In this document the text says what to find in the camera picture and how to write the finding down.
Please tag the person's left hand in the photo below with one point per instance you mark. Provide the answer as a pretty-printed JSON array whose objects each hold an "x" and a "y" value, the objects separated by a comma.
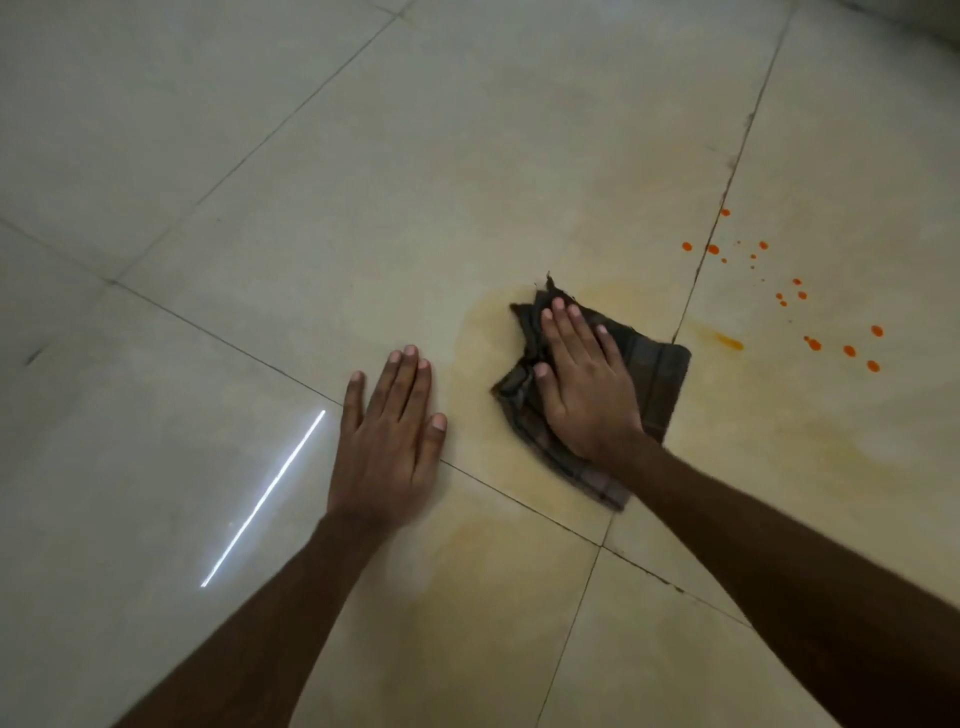
[{"x": 382, "y": 469}]

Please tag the person's right hand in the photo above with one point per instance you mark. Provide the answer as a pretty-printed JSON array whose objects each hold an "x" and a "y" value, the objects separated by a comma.
[{"x": 592, "y": 405}]

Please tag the person's right little finger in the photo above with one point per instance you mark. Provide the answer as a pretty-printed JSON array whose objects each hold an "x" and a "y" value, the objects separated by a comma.
[{"x": 611, "y": 346}]

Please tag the person's left thumb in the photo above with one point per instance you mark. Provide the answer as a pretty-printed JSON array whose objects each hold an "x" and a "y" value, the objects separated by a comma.
[{"x": 431, "y": 450}]

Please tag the person's right middle finger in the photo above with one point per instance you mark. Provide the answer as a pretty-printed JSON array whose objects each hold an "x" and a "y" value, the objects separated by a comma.
[{"x": 573, "y": 334}]

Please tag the person's left middle finger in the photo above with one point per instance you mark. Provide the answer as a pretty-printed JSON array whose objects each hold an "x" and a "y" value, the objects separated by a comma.
[{"x": 401, "y": 394}]

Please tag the person's left little finger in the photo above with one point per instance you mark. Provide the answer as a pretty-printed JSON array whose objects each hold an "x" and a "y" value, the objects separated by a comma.
[{"x": 352, "y": 405}]

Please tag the person's right thumb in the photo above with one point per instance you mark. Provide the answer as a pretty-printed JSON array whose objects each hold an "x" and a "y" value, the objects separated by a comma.
[{"x": 549, "y": 397}]

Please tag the dark checked cleaning cloth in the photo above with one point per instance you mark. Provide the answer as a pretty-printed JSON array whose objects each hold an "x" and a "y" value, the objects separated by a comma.
[{"x": 660, "y": 382}]

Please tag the person's left forearm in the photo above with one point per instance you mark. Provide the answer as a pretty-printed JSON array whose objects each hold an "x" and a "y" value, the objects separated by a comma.
[{"x": 262, "y": 637}]

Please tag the person's right forearm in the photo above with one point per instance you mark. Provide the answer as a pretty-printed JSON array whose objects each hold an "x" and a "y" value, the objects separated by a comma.
[{"x": 787, "y": 577}]

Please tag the orange liquid streak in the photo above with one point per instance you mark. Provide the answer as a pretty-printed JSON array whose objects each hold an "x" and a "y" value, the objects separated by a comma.
[{"x": 728, "y": 343}]

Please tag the scatter of orange liquid drops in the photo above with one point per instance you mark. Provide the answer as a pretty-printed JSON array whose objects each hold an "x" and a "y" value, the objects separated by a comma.
[{"x": 812, "y": 344}]

